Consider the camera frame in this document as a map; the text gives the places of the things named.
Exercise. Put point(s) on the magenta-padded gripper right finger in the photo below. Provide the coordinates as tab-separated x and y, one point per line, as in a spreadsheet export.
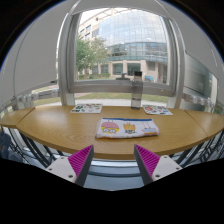
165	166

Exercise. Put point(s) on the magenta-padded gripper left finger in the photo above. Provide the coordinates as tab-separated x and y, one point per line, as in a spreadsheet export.
63	166

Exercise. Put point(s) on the sticker sheet with red circle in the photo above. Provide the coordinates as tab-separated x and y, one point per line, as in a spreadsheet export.
157	110

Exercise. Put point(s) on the dark blue chair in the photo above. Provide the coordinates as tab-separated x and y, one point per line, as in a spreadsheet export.
5	143

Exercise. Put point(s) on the small white sticker sheet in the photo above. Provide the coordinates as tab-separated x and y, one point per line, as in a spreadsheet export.
86	108

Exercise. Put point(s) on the clear grey bottle, black cap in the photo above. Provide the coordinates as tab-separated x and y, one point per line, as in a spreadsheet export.
136	91

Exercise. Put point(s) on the green tree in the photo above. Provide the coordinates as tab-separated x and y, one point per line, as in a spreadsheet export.
88	55

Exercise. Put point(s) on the glass-fronted building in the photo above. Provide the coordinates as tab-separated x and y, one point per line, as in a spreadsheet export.
133	30

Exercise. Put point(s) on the black metal table frame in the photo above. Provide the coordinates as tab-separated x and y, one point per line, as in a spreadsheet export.
35	148

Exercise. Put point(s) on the white wall outlet rail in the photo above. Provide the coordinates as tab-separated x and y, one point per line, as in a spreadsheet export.
200	100
36	96

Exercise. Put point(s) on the grey window frame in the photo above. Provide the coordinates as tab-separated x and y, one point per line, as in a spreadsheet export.
116	87

